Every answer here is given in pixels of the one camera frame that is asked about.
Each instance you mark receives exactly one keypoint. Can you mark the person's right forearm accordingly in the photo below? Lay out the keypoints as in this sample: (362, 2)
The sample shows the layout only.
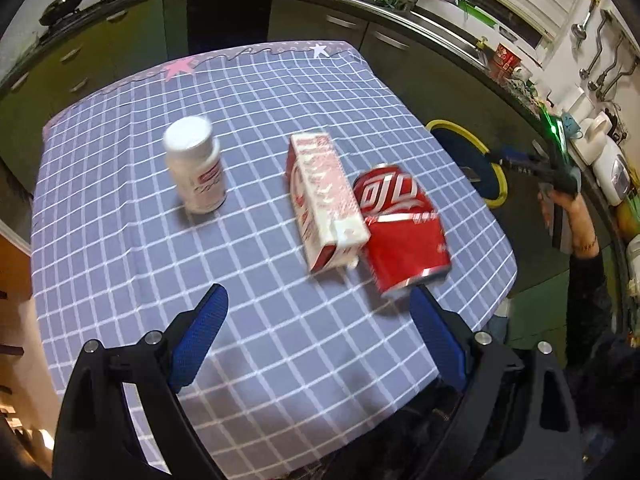
(587, 300)

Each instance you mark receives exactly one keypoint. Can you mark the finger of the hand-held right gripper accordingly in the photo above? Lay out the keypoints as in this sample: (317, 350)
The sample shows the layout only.
(505, 164)
(511, 152)

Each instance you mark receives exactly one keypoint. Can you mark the red and white carton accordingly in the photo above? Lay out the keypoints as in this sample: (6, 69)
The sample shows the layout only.
(325, 195)

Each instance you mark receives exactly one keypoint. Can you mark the white plastic jug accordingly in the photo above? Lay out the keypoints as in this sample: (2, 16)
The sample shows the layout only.
(592, 132)

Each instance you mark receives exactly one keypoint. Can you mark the white plastic bottle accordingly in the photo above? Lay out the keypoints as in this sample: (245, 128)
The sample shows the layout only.
(197, 175)

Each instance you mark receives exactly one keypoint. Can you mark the red paper cup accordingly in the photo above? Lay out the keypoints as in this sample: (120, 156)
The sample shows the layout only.
(502, 62)

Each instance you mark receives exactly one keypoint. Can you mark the green kitchen cabinets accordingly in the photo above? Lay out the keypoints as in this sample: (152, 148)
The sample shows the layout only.
(125, 45)

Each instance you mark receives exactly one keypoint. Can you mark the stainless steel sink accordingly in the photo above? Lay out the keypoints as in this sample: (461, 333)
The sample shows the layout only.
(450, 30)

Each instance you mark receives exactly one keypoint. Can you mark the yellow-rimmed dark trash bin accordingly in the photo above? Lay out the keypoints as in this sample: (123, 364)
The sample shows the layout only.
(470, 155)

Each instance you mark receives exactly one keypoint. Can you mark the wooden shelf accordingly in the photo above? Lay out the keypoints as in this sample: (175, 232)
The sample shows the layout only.
(15, 310)

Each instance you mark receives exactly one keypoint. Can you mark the grey checkered tablecloth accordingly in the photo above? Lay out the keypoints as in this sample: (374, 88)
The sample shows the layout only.
(125, 220)

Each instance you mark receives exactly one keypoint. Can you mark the yellow bowl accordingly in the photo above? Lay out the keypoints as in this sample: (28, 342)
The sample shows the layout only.
(629, 217)

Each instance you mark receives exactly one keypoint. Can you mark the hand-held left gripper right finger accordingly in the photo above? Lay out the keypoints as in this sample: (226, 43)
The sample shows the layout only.
(440, 340)

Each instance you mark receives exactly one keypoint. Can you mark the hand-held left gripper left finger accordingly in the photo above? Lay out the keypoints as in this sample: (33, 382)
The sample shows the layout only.
(197, 340)

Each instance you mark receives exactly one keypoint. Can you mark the hanging metal utensil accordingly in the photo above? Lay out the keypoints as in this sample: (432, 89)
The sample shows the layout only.
(597, 50)
(607, 67)

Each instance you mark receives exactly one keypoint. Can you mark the green cutting board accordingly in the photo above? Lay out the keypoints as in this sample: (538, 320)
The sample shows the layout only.
(477, 14)

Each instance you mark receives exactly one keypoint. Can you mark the red soda can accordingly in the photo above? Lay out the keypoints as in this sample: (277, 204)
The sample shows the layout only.
(405, 240)

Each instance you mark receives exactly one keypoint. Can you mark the person's dark clothing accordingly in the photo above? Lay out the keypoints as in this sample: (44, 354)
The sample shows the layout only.
(615, 410)

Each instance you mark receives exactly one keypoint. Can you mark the person's right hand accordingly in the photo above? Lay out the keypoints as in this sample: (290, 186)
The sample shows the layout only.
(582, 225)

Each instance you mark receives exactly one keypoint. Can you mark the hanging metal ladle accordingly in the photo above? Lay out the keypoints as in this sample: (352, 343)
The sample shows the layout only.
(580, 27)

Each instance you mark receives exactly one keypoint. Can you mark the white rice cooker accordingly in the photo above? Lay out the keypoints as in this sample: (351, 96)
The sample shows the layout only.
(612, 172)

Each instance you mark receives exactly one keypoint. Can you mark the black wok with lid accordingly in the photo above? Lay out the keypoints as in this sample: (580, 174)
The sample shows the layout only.
(62, 7)

